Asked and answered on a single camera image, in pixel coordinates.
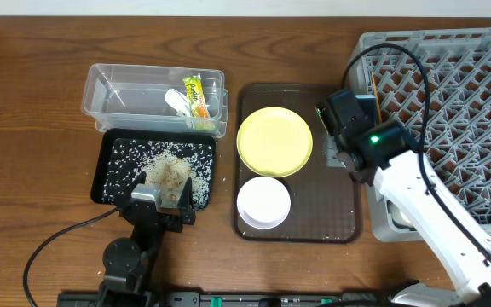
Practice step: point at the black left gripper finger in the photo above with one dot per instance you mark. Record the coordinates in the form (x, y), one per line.
(138, 184)
(185, 202)

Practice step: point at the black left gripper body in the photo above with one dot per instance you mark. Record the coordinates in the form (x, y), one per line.
(170, 214)

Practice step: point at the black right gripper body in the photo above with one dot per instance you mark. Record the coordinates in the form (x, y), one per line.
(328, 124)

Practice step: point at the rice food waste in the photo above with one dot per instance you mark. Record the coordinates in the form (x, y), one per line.
(164, 170)

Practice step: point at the wooden chopstick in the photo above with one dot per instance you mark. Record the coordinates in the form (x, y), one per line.
(377, 103)

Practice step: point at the yellow plate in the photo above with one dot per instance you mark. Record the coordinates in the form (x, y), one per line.
(274, 142)

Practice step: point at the pink bowl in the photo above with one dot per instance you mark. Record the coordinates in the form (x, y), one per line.
(263, 202)

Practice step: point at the green snack wrapper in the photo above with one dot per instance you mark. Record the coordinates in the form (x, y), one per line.
(196, 103)

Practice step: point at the white cup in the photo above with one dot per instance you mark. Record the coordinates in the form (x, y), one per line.
(398, 217)

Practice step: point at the light blue bowl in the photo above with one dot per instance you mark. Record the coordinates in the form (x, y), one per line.
(368, 105)

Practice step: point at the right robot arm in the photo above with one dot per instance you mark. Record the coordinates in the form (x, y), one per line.
(387, 157)

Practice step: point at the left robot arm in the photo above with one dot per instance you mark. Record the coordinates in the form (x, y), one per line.
(129, 261)

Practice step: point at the black waste tray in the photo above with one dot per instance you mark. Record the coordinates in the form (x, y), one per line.
(112, 135)

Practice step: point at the clear plastic waste bin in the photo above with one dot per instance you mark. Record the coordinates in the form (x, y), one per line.
(134, 97)

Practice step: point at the grey dishwasher rack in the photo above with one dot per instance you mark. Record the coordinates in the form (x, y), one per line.
(437, 83)

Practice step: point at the dark brown serving tray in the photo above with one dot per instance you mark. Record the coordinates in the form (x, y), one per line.
(325, 206)

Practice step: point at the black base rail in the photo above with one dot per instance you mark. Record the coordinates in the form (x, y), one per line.
(411, 293)

